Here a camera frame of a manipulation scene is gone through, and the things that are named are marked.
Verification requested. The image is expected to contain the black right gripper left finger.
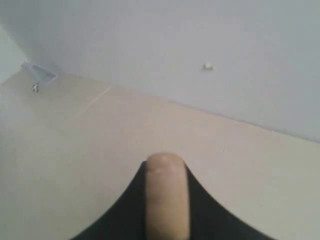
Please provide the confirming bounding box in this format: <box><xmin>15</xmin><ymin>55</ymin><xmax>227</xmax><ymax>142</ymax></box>
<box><xmin>73</xmin><ymin>161</ymin><xmax>146</xmax><ymax>240</ymax></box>

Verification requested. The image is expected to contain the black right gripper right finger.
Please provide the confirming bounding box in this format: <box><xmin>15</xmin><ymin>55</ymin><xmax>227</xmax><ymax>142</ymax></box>
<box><xmin>186</xmin><ymin>168</ymin><xmax>272</xmax><ymax>240</ymax></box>

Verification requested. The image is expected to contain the wide white wooden paint brush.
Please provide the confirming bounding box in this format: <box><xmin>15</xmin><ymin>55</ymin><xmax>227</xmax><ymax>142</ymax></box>
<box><xmin>145</xmin><ymin>152</ymin><xmax>190</xmax><ymax>240</ymax></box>

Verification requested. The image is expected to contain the small black white ball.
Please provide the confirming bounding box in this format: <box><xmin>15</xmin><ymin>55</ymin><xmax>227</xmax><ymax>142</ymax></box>
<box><xmin>32</xmin><ymin>84</ymin><xmax>39</xmax><ymax>93</ymax></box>

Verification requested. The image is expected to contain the small white soccer goal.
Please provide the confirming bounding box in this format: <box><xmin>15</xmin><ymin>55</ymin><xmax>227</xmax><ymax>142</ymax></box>
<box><xmin>21</xmin><ymin>61</ymin><xmax>58</xmax><ymax>89</ymax></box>

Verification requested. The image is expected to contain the small white wall hook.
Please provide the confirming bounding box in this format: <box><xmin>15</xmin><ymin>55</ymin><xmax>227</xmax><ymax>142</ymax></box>
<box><xmin>203</xmin><ymin>62</ymin><xmax>215</xmax><ymax>71</ymax></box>

